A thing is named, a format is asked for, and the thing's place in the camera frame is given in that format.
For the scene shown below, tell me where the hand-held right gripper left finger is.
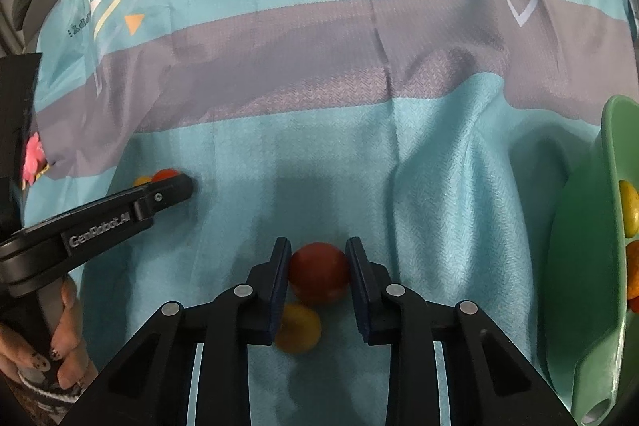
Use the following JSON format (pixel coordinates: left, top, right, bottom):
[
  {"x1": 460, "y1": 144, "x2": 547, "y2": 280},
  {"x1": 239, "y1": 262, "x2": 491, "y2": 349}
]
[{"x1": 60, "y1": 236, "x2": 293, "y2": 426}]

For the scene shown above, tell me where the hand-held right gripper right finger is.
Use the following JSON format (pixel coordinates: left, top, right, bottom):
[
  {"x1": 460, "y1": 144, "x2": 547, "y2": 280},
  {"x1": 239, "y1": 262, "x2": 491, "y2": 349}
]
[{"x1": 345, "y1": 236, "x2": 582, "y2": 426}]

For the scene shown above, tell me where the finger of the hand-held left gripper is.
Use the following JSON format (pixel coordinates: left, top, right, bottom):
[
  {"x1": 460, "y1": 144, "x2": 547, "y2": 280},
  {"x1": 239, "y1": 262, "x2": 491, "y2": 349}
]
[{"x1": 131, "y1": 174, "x2": 194, "y2": 227}]

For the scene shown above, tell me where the yellow jujube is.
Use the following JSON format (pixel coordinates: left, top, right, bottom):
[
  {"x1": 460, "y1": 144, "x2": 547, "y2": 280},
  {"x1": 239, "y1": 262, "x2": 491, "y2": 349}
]
[{"x1": 274, "y1": 303, "x2": 323, "y2": 353}]

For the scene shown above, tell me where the green plastic bowl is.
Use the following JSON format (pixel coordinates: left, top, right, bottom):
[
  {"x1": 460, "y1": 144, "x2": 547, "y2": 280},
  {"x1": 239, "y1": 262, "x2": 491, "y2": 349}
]
[{"x1": 546, "y1": 94, "x2": 639, "y2": 426}]

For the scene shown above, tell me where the large orange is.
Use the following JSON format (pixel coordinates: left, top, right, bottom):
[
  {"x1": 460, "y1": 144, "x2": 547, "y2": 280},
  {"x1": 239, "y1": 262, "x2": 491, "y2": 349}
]
[{"x1": 624, "y1": 240, "x2": 639, "y2": 297}]

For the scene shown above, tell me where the yellow-green jujube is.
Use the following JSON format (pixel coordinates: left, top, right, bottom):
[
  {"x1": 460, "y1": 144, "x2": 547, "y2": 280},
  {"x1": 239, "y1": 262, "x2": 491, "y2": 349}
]
[{"x1": 619, "y1": 180, "x2": 639, "y2": 237}]

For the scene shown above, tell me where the person's left hand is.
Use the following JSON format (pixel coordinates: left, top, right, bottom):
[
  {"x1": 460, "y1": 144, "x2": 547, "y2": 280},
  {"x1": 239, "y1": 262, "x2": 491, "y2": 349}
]
[{"x1": 0, "y1": 280, "x2": 97, "y2": 391}]

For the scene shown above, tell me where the pink toy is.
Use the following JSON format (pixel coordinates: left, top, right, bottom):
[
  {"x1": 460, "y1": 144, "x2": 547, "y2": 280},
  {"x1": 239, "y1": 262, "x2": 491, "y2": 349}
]
[{"x1": 21, "y1": 131, "x2": 51, "y2": 190}]

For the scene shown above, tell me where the teal grey striped blanket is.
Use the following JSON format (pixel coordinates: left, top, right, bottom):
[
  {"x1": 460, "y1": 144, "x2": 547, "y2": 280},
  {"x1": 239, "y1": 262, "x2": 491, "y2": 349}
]
[{"x1": 25, "y1": 0, "x2": 639, "y2": 426}]

